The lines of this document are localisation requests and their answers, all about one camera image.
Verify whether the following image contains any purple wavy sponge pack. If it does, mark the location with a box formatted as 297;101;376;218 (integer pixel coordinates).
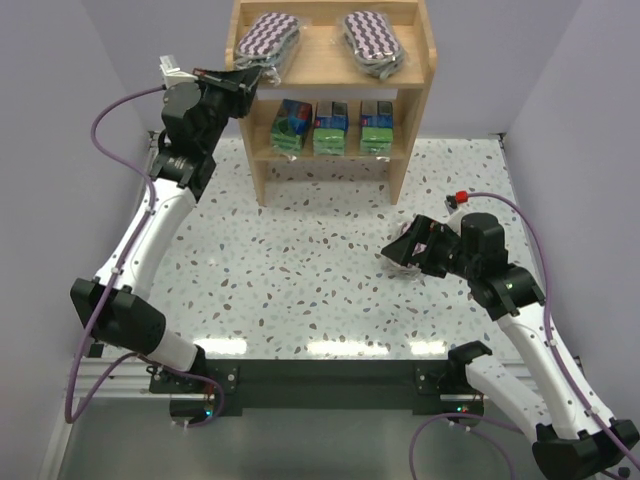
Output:
337;9;407;81
382;222;436;279
233;12;306;86

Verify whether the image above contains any green sponge pack dark label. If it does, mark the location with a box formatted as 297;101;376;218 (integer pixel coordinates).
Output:
270;99;313;155

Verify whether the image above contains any green heavy duty sponge pack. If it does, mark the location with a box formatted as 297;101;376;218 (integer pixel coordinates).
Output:
312;100;349;156

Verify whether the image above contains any green sponge pack white label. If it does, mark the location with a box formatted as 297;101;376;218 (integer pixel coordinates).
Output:
359;100;394;155

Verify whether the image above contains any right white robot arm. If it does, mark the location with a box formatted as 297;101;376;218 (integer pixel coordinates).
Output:
381;212;639;479

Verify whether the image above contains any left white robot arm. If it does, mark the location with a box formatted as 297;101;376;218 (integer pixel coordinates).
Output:
70;67;261;376

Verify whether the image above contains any wooden two-tier shelf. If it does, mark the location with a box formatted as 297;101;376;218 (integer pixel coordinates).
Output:
225;1;438;204

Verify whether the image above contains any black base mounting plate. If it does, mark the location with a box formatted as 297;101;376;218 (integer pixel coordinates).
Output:
147;359;484;420

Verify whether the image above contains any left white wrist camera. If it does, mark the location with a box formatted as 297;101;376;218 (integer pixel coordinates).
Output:
159;55;197;89

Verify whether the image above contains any red cable connector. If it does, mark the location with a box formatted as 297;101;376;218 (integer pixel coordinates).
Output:
454;191;469;204

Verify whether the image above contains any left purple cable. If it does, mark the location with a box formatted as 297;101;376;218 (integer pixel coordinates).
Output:
64;85;221;429

